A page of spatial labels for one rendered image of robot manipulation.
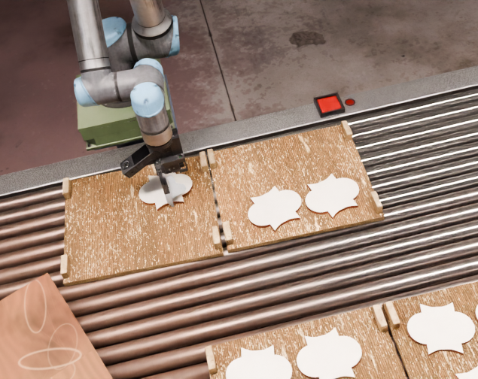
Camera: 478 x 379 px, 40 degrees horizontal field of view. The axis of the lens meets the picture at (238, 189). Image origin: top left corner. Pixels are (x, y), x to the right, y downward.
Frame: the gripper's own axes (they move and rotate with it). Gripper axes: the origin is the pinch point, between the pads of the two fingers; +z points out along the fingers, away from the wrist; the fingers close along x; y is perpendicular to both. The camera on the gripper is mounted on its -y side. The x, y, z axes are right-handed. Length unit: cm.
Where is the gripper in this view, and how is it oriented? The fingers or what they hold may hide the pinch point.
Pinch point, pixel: (165, 189)
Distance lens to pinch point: 182.4
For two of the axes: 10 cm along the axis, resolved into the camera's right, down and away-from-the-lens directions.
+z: 1.1, 6.3, 7.6
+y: 9.6, -2.7, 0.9
